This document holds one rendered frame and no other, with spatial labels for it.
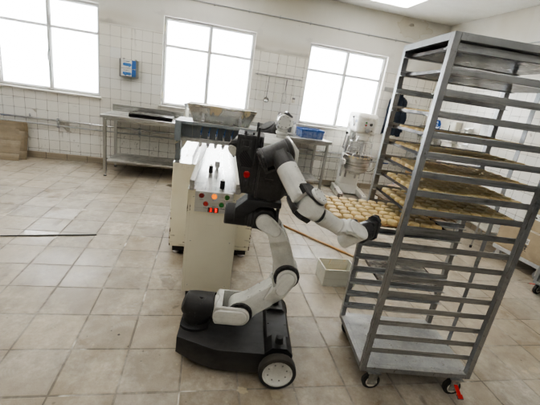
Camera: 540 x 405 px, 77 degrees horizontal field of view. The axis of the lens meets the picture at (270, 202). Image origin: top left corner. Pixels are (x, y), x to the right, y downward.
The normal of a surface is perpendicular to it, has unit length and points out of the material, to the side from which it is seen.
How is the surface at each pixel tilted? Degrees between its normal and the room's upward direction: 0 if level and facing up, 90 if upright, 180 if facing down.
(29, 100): 90
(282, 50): 90
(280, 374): 90
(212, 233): 90
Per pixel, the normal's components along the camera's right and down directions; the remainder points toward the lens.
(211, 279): 0.12, 0.33
